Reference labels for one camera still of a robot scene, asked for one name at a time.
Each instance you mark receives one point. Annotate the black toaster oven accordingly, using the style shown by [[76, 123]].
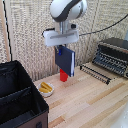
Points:
[[111, 55]]

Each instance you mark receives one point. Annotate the yellow food piece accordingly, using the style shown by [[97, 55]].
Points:
[[43, 90], [47, 87]]

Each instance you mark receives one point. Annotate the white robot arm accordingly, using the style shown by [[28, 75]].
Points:
[[68, 10]]

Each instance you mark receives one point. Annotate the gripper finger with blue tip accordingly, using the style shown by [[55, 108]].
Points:
[[60, 51]]

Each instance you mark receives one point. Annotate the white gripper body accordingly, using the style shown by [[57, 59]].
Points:
[[60, 37]]

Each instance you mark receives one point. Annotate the white bowl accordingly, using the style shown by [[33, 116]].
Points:
[[46, 92]]

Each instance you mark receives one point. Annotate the black fabric storage box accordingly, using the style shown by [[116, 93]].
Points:
[[20, 96]]

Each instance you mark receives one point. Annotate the red cup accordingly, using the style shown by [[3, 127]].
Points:
[[63, 76]]

